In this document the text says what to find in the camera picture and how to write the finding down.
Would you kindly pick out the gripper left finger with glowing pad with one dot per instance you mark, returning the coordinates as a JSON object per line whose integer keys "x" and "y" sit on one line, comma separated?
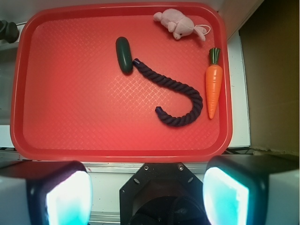
{"x": 44, "y": 193}

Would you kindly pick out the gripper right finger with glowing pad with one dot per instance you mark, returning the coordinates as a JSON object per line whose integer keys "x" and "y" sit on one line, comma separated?
{"x": 252, "y": 190}

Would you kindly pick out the dark green plastic pickle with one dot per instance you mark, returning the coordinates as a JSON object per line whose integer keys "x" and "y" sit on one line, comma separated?
{"x": 124, "y": 55}

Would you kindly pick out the red plastic tray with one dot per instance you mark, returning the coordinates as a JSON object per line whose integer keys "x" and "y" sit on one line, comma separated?
{"x": 71, "y": 101}

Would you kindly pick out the orange plastic carrot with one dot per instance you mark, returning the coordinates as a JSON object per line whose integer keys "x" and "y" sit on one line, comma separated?
{"x": 213, "y": 81}

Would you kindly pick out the black knob at left edge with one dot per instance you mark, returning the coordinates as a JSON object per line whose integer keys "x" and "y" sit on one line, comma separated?
{"x": 8, "y": 31}

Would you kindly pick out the pink plush bunny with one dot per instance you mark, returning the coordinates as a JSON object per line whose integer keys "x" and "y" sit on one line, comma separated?
{"x": 180, "y": 25}

